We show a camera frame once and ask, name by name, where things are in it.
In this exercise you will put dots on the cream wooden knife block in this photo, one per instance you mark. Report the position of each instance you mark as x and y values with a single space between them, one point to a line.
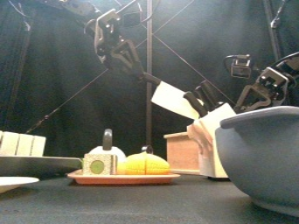
210 143

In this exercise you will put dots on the blue grey plastic bowl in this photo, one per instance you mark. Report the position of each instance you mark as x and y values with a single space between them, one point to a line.
261 157

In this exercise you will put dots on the light wooden box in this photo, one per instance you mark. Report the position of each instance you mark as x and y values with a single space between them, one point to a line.
181 153

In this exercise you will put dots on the small black knob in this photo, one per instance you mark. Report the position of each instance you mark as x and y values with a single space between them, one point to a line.
148 149

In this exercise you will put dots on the yellow toy fruit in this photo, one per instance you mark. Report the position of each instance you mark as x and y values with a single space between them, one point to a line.
146 164

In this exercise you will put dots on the white wooden block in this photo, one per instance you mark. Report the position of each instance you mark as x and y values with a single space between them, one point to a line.
38 145
25 145
9 143

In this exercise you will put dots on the kiwi print wooden cube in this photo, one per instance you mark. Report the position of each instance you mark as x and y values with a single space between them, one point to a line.
98 166

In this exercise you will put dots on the orange plastic tray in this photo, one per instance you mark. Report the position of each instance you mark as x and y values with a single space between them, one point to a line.
121 178

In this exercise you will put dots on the grey metal tray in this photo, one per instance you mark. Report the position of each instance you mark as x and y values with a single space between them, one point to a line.
37 166

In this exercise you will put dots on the white plate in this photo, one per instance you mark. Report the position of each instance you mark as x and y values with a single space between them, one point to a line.
14 183

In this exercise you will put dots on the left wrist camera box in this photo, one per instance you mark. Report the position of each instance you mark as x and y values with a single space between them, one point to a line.
133 19

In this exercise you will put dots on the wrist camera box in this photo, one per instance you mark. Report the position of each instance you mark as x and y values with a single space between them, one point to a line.
133 19
240 67

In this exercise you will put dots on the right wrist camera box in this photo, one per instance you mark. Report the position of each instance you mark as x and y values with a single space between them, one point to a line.
240 67

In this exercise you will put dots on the vertical metal frame pole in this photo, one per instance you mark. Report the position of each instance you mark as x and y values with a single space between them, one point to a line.
149 116

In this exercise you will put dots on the slanted metal frame post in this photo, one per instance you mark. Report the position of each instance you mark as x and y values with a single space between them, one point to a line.
273 29

